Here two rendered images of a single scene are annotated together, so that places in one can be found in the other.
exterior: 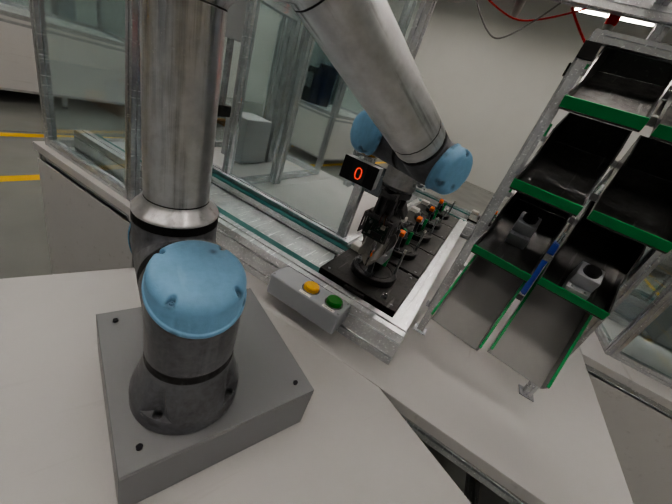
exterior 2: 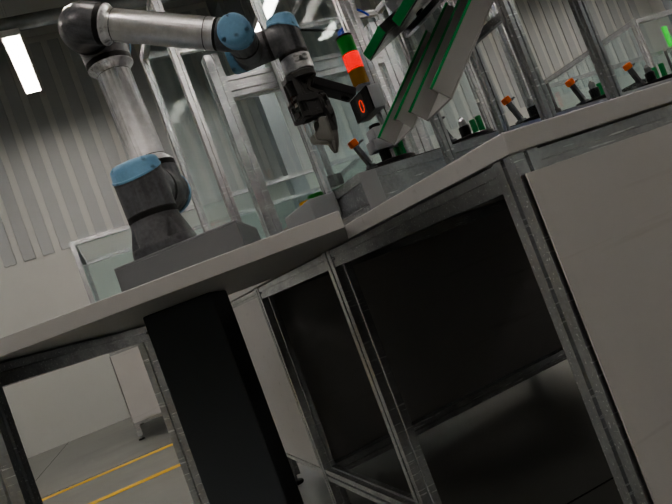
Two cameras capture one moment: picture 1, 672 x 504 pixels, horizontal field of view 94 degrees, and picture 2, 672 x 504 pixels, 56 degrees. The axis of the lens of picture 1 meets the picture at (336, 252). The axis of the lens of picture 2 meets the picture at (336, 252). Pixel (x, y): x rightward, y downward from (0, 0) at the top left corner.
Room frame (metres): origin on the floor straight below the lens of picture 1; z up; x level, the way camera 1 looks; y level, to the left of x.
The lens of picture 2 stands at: (-0.41, -1.18, 0.76)
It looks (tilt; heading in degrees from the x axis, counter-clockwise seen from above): 2 degrees up; 48
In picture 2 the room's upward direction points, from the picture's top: 21 degrees counter-clockwise
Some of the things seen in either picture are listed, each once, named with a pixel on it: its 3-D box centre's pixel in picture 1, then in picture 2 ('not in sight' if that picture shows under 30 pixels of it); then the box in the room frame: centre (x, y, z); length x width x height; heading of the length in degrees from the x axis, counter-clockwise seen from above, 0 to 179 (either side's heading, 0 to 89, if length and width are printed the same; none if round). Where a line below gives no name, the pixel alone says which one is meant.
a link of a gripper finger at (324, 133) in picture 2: (375, 254); (325, 134); (0.68, -0.09, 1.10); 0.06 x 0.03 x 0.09; 160
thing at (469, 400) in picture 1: (399, 261); (540, 170); (1.25, -0.28, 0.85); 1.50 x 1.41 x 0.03; 70
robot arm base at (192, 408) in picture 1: (189, 364); (160, 232); (0.30, 0.14, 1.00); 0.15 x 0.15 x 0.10
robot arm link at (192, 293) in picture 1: (194, 302); (142, 186); (0.31, 0.15, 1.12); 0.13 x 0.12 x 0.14; 43
